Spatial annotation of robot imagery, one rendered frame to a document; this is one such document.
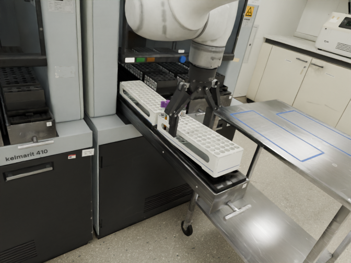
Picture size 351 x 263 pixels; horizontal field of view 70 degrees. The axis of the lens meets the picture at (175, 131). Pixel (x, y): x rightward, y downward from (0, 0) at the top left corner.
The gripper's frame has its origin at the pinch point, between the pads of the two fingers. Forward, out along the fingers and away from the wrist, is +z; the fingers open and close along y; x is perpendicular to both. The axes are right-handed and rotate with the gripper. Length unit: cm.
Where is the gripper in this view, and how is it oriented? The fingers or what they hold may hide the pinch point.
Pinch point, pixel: (190, 128)
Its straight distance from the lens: 78.4
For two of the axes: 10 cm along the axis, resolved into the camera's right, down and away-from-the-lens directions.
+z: -1.5, 8.5, 5.0
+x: -5.6, -4.9, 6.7
